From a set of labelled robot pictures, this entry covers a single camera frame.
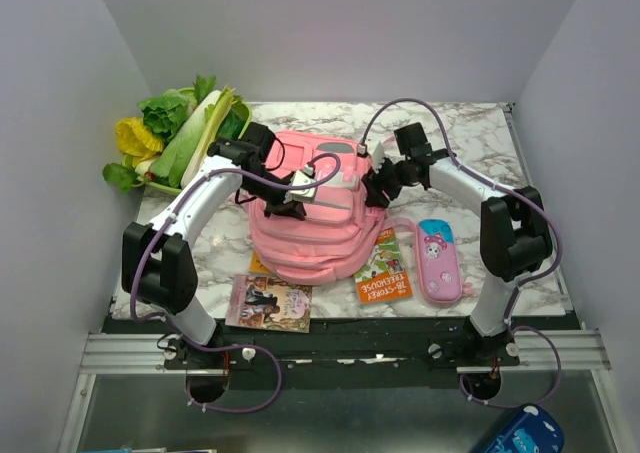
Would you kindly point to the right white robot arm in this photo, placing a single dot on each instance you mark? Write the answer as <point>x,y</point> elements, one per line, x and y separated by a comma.
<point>515,232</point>

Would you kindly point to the black mounting base rail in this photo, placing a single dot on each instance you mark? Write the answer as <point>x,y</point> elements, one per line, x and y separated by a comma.
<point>344,353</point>

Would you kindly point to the orange paperback book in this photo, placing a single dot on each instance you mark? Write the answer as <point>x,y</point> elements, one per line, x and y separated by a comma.
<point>256,267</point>

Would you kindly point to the white napa cabbage toy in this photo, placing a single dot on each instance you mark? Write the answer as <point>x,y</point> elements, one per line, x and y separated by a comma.
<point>182,158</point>

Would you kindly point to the green lettuce toy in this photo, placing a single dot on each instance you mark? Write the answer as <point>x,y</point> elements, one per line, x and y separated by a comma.
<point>166,113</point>

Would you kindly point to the pink school backpack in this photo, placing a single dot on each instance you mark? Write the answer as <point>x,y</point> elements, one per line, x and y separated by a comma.
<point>339,232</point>

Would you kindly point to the blue shark pencil case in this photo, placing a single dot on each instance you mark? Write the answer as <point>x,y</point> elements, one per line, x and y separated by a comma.
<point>528,429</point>

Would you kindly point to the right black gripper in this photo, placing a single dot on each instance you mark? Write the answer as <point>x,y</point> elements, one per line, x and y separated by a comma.
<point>374,183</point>

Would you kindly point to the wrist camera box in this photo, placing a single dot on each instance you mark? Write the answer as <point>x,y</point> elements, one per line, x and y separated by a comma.
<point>377,155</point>
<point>301,189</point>

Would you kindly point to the aluminium frame rail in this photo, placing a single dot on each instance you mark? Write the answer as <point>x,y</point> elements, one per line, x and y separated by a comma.
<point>122,354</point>

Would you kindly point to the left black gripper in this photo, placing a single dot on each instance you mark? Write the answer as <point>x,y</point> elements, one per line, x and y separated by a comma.
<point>292,209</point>

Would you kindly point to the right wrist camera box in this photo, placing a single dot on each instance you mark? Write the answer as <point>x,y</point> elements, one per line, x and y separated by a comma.
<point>377,155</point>

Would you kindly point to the yellow flower toy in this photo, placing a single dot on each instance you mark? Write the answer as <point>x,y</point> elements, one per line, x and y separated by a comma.
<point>134,138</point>

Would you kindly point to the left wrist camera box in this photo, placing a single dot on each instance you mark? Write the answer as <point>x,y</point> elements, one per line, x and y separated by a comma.
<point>301,189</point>

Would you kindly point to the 78-storey treehouse book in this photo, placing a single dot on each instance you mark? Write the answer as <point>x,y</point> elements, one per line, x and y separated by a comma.
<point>384,277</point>

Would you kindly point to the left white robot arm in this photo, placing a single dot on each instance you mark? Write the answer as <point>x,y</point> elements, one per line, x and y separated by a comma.
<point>157,262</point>

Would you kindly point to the pink illustrated storybook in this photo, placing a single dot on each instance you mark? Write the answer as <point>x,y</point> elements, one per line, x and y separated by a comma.
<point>269,303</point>

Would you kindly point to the green vegetable tray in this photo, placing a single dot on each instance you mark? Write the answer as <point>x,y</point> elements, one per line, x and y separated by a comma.
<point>232,127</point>

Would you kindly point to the pink cartoon pencil case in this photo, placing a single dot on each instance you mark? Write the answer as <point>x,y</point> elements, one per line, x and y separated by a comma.
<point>437,263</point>

